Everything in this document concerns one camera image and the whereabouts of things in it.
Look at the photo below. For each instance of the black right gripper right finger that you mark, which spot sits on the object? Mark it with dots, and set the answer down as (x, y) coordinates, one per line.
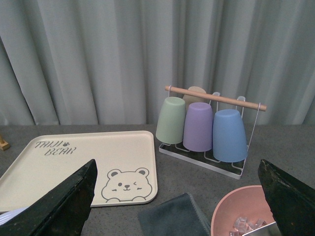
(291, 201)

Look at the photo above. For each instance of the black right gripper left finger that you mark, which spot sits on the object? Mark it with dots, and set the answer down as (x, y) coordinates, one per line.
(63, 211)

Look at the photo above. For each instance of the white round plate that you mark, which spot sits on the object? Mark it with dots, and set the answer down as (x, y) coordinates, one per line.
(5, 217)

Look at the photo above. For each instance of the metal scoop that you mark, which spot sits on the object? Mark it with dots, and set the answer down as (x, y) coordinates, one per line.
(267, 230)

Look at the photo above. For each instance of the pink bowl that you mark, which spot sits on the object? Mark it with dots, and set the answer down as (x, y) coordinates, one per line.
(247, 201)

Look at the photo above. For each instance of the clear ice cubes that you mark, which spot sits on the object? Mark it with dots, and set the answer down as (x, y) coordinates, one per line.
(242, 225)

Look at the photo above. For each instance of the blue cup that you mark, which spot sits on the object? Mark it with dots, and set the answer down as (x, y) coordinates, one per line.
(229, 138)

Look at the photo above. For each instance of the wooden dish rack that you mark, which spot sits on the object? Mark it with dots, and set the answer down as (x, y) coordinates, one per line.
(4, 145)

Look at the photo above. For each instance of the grey cloth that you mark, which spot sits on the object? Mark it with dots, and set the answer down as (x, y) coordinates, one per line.
(180, 216)

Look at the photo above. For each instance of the purple cup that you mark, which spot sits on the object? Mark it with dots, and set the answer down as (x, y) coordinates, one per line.
(198, 127)

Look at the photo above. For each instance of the green cup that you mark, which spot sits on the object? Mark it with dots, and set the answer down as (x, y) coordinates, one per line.
(170, 125)

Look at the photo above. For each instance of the beige cup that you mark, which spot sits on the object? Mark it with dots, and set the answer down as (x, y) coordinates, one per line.
(192, 99)

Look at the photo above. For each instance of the grey curtain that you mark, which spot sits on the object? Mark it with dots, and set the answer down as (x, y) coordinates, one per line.
(66, 62)

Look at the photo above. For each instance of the white wire cup holder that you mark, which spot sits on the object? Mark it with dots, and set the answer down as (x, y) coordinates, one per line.
(206, 159)

